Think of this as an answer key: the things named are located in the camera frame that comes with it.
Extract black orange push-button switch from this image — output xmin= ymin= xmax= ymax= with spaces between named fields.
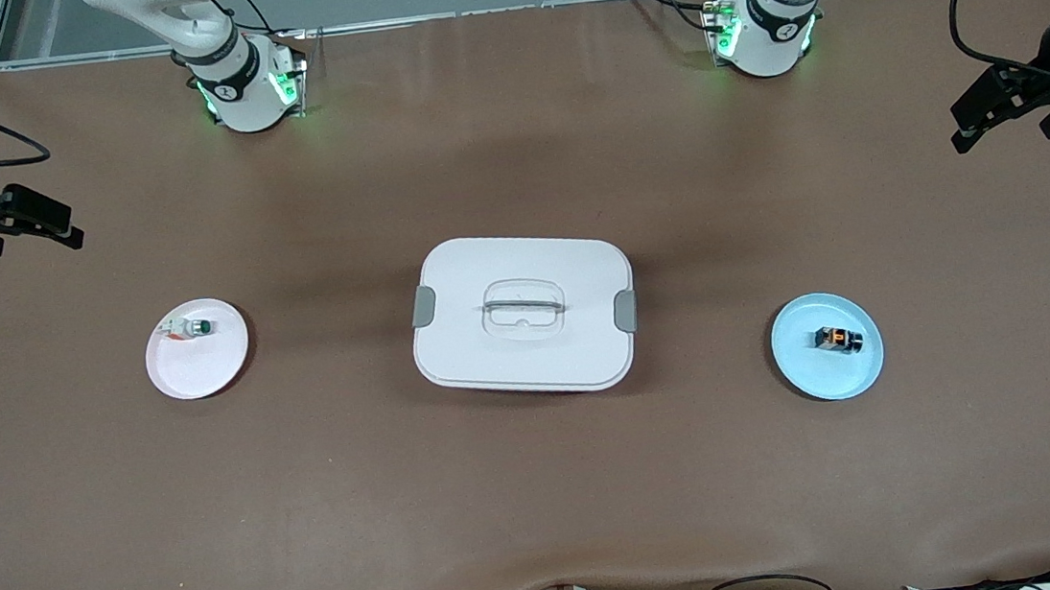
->
xmin=812 ymin=322 xmax=867 ymax=357

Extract pale pink round plate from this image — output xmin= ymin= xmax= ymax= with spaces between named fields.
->
xmin=140 ymin=294 xmax=256 ymax=405

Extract light blue round plate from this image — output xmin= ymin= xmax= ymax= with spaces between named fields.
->
xmin=766 ymin=287 xmax=889 ymax=407

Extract white lidded storage box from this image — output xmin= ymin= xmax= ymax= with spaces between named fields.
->
xmin=403 ymin=221 xmax=645 ymax=411

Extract brown table mat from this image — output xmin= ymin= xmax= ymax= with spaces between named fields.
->
xmin=0 ymin=0 xmax=1050 ymax=590

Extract white green push-button switch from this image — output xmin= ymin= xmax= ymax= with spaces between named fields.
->
xmin=156 ymin=311 xmax=217 ymax=345

